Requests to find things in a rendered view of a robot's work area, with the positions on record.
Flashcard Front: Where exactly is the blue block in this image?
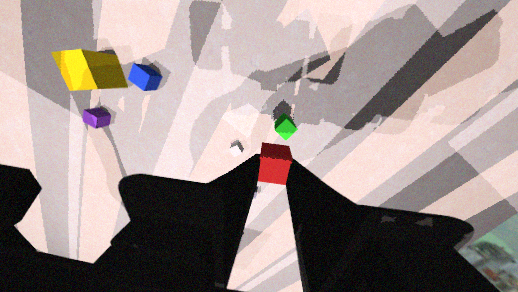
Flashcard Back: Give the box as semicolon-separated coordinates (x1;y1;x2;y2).
128;63;163;91

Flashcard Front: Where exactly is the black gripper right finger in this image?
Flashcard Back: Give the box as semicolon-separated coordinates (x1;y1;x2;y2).
286;159;474;292

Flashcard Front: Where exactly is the red block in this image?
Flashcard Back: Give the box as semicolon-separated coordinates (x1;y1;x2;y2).
258;142;293;185

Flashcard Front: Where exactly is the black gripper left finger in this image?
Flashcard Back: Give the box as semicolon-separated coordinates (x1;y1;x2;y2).
118;153;261;288

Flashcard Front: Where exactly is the yellow block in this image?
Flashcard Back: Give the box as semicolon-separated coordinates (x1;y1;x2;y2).
52;49;128;91

